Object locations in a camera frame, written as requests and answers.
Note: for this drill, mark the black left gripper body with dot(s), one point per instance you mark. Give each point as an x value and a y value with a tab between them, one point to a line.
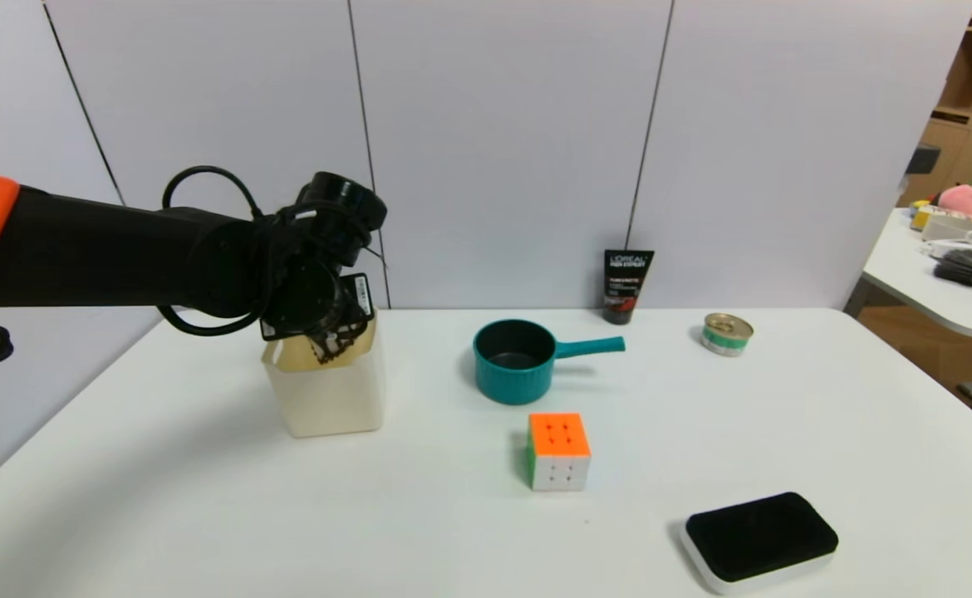
348	311

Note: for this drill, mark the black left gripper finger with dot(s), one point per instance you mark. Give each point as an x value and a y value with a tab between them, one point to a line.
319	349
356	334

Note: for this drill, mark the chocolate cake slice toy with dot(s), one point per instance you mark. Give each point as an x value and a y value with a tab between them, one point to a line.
338	349

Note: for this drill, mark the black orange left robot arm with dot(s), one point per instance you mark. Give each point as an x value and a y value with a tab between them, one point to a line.
104	249

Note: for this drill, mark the cream plastic storage box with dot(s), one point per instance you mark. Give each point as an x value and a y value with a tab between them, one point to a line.
332	407

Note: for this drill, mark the rubik's cube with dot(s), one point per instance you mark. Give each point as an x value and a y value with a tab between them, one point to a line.
559	455

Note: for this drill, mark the black face wash tube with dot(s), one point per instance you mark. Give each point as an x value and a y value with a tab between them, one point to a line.
625	282

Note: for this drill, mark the small green-label tin can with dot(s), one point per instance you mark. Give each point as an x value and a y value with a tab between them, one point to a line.
727	339

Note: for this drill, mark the black and white eraser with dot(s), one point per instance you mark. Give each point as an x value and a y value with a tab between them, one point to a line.
758	537

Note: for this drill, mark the white side table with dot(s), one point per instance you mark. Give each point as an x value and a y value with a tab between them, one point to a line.
918	291

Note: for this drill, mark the black device on partition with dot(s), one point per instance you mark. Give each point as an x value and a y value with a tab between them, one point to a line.
922	159

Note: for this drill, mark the pink plush toy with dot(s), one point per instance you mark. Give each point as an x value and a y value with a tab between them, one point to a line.
968	202

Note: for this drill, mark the black wrist camera with label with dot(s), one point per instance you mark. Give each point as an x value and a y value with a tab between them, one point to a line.
360	295

